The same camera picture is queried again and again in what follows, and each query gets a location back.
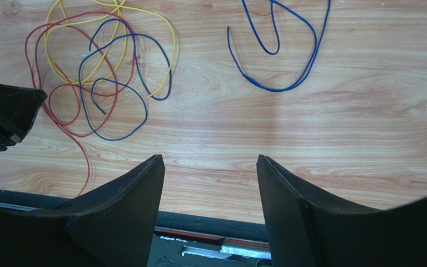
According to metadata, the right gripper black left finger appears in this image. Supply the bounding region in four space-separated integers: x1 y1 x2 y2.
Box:
0 155 165 266

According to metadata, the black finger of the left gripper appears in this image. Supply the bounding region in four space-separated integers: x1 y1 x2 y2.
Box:
0 84 47 152

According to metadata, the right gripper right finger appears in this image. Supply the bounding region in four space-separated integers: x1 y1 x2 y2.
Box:
257 155 427 266

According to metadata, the yellow cable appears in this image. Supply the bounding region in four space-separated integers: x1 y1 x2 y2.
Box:
44 0 177 100

